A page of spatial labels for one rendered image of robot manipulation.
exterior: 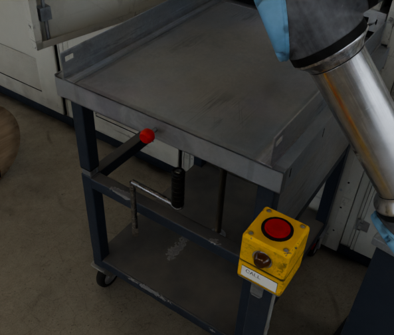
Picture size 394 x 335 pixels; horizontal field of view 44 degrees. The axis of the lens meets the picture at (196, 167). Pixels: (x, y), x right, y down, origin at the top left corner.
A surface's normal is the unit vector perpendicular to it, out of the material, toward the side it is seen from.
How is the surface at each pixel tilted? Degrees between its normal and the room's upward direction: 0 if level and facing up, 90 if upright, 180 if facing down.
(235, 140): 0
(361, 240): 90
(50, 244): 0
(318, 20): 77
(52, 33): 90
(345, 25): 61
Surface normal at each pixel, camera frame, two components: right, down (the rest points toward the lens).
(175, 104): 0.04, -0.77
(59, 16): 0.71, 0.47
